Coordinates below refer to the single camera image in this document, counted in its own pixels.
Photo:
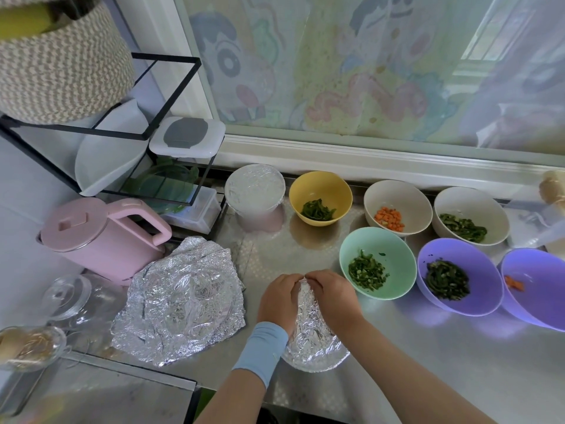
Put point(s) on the person's left hand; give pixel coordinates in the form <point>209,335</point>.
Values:
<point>279,303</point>

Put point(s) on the person's right hand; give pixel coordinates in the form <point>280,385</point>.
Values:
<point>337,300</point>

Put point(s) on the foil-covered bowl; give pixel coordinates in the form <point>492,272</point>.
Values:
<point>311,349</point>
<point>254,188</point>

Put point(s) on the mint green bowl chopped greens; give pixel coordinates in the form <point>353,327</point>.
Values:
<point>380,258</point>

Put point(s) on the pink bowl with greens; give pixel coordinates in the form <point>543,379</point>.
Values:
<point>256,221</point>

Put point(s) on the stack of aluminium foil sheets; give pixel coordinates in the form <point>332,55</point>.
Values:
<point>176,304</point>

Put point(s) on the yellow bowl with greens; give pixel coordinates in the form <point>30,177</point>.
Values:
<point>321,190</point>

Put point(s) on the white bowl carrot pieces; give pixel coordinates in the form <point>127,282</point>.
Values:
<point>399,197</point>

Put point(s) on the purple bowl chopped greens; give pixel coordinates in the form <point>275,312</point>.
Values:
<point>461,274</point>

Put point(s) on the beige bowl with greens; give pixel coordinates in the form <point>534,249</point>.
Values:
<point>472,207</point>

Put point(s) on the purple bowl carrot pieces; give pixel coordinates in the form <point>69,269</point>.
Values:
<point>537,300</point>

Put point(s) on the person's right forearm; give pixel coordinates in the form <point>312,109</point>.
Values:
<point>415,384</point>

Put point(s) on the stainless steel countertop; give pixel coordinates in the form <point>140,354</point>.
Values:
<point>459,357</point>

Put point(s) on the light blue wristband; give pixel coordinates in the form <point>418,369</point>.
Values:
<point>260,353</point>

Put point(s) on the green floor mat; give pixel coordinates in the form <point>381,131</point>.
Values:
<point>205,402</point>

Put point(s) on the clear plastic box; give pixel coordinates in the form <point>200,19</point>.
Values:
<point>192,210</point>

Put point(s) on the pink electric kettle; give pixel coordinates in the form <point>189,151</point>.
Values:
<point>84,238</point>

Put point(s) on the clear glass jar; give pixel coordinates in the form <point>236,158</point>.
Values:
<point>66,296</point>

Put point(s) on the white plate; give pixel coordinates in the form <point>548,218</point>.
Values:
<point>110,154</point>

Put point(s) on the window with cartoon film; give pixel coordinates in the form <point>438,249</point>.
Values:
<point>371,75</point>

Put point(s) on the black metal rack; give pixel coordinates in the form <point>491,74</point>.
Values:
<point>22,126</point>

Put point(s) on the yellow item in basket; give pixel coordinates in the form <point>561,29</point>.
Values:
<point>25,22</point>

